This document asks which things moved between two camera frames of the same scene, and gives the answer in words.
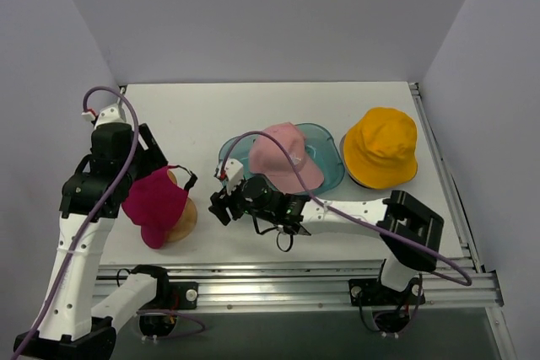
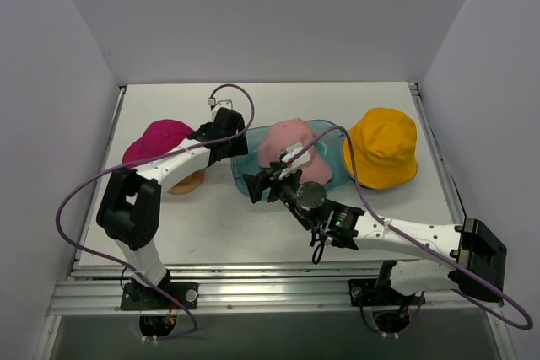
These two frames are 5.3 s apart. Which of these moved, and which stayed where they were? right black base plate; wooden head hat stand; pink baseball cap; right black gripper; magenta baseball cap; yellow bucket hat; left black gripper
Moved: wooden head hat stand; magenta baseball cap; left black gripper; pink baseball cap; right black gripper
Stayed: right black base plate; yellow bucket hat
